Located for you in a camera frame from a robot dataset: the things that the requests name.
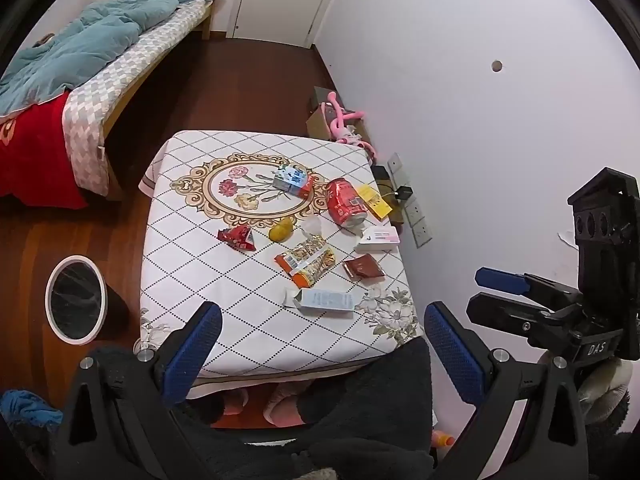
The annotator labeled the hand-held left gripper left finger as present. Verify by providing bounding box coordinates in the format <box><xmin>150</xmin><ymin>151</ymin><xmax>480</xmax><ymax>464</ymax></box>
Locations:
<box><xmin>52</xmin><ymin>301</ymin><xmax>223</xmax><ymax>480</ymax></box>

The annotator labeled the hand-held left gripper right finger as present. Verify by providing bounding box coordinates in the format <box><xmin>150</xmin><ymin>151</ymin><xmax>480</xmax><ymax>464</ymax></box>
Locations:
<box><xmin>423</xmin><ymin>301</ymin><xmax>592</xmax><ymax>480</ymax></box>

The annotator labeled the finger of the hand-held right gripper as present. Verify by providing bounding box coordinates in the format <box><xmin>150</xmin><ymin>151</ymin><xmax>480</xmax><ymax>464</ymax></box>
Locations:
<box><xmin>467</xmin><ymin>291</ymin><xmax>583</xmax><ymax>350</ymax></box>
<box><xmin>475</xmin><ymin>267</ymin><xmax>583</xmax><ymax>311</ymax></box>

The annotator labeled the white rimmed black trash bin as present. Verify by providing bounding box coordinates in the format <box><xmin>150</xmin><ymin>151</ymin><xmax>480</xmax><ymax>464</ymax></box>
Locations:
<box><xmin>45</xmin><ymin>255</ymin><xmax>128</xmax><ymax>346</ymax></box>

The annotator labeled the white pink box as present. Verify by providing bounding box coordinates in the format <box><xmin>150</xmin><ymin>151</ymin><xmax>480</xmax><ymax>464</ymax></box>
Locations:
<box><xmin>355</xmin><ymin>226</ymin><xmax>402</xmax><ymax>254</ymax></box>

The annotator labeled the person's right forearm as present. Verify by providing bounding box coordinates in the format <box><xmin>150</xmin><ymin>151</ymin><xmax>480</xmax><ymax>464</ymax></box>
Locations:
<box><xmin>575</xmin><ymin>355</ymin><xmax>640</xmax><ymax>441</ymax></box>

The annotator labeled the printed white tablecloth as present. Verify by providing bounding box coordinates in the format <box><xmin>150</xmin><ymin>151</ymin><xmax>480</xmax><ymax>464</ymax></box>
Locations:
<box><xmin>138</xmin><ymin>130</ymin><xmax>421</xmax><ymax>386</ymax></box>

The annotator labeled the pink slipper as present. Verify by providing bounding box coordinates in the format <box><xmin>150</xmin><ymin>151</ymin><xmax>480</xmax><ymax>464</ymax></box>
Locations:
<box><xmin>220</xmin><ymin>390</ymin><xmax>251</xmax><ymax>417</ymax></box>
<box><xmin>263</xmin><ymin>385</ymin><xmax>306</xmax><ymax>428</ymax></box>

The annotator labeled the red wrapper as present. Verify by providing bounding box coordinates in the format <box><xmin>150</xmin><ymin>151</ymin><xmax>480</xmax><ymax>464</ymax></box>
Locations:
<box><xmin>217</xmin><ymin>225</ymin><xmax>257</xmax><ymax>252</ymax></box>

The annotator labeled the brown packet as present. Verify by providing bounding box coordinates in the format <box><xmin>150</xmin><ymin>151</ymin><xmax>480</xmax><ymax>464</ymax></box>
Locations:
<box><xmin>342</xmin><ymin>253</ymin><xmax>386</xmax><ymax>281</ymax></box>

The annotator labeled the white blue box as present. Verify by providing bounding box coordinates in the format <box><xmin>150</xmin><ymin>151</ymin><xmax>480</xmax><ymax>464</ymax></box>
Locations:
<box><xmin>283</xmin><ymin>287</ymin><xmax>356</xmax><ymax>318</ymax></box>

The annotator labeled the orange snack packet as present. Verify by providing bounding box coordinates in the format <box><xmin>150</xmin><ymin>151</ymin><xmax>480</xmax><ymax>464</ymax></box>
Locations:
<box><xmin>274</xmin><ymin>236</ymin><xmax>336</xmax><ymax>289</ymax></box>

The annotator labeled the yellow fruit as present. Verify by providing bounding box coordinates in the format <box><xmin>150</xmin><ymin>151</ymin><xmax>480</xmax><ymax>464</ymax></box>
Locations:
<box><xmin>269</xmin><ymin>217</ymin><xmax>294</xmax><ymax>242</ymax></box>

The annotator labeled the yellow packet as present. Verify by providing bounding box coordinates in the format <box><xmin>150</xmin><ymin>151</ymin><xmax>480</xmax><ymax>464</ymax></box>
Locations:
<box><xmin>357</xmin><ymin>184</ymin><xmax>392</xmax><ymax>223</ymax></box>

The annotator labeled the red soda can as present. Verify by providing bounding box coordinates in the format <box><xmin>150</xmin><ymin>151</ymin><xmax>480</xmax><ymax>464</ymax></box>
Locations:
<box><xmin>326</xmin><ymin>178</ymin><xmax>371</xmax><ymax>228</ymax></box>

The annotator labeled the blue cloth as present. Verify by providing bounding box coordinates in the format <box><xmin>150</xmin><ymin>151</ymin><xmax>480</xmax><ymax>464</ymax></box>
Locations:
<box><xmin>0</xmin><ymin>389</ymin><xmax>63</xmax><ymax>432</ymax></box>

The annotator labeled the blue red milk carton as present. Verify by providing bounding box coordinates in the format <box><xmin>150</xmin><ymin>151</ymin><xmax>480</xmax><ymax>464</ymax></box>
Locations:
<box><xmin>272</xmin><ymin>164</ymin><xmax>316</xmax><ymax>198</ymax></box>

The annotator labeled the pink flexible toy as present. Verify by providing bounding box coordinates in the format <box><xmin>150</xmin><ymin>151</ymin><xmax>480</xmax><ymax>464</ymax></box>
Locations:
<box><xmin>320</xmin><ymin>91</ymin><xmax>376</xmax><ymax>161</ymax></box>

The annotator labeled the red blanket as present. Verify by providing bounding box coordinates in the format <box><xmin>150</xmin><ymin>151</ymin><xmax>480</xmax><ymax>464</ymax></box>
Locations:
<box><xmin>0</xmin><ymin>92</ymin><xmax>89</xmax><ymax>211</ymax></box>

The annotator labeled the cardboard box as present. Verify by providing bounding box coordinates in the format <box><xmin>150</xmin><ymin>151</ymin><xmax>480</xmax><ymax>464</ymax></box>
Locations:
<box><xmin>306</xmin><ymin>86</ymin><xmax>371</xmax><ymax>141</ymax></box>

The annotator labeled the teal quilt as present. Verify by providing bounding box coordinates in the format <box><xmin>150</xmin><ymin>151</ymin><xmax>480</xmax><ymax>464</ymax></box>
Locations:
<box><xmin>0</xmin><ymin>0</ymin><xmax>181</xmax><ymax>117</ymax></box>

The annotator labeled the white door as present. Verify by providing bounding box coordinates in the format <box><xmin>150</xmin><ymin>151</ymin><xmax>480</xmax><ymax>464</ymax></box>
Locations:
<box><xmin>229</xmin><ymin>0</ymin><xmax>347</xmax><ymax>50</ymax></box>

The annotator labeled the wooden bed frame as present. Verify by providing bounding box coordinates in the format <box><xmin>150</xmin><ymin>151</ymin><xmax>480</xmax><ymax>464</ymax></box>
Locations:
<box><xmin>100</xmin><ymin>0</ymin><xmax>216</xmax><ymax>202</ymax></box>

